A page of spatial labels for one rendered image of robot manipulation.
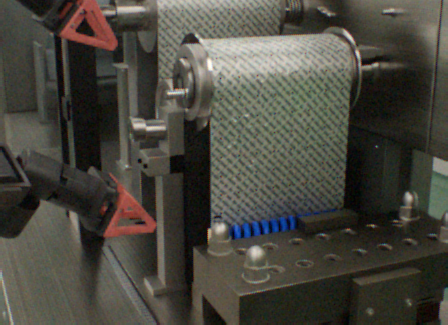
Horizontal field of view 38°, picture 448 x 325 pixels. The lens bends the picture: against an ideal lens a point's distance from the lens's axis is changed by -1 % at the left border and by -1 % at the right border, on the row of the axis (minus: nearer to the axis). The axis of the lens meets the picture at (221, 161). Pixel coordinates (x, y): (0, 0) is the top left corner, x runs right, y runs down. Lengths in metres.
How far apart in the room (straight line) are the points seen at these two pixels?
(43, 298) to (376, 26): 0.71
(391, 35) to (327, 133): 0.19
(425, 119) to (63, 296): 0.64
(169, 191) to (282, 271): 0.26
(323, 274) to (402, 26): 0.42
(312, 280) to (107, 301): 0.37
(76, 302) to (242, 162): 0.35
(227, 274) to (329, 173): 0.29
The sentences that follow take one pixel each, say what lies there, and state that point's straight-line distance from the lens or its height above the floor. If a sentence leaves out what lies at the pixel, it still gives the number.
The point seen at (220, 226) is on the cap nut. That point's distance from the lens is 0.93.
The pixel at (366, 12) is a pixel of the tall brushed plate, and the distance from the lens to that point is 1.17.
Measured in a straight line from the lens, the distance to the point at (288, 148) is 1.02.
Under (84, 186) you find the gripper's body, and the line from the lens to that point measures 0.91.
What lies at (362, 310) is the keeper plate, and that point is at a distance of 0.92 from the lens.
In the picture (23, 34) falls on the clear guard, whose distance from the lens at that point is 1.92.
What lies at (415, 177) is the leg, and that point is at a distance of 1.37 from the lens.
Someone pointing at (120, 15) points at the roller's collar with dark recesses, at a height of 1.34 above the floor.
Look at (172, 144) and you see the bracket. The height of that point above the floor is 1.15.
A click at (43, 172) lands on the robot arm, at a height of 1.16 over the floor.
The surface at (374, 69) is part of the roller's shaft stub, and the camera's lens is 1.13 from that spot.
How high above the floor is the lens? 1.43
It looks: 17 degrees down
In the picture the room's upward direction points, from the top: straight up
